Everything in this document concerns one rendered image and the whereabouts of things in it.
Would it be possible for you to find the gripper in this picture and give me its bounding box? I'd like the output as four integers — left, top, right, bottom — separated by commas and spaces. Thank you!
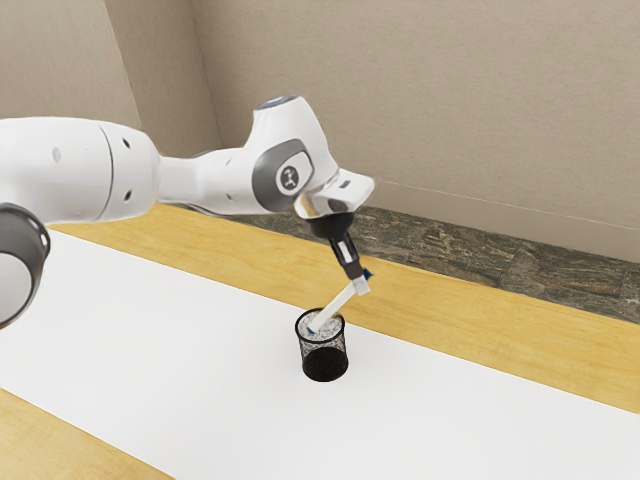
308, 211, 372, 298

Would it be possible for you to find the white pen with blue tip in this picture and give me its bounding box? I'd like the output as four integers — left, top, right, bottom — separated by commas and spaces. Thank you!
305, 268, 375, 337

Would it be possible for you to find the black mesh pen holder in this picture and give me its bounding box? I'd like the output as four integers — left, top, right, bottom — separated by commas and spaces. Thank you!
294, 307, 350, 384

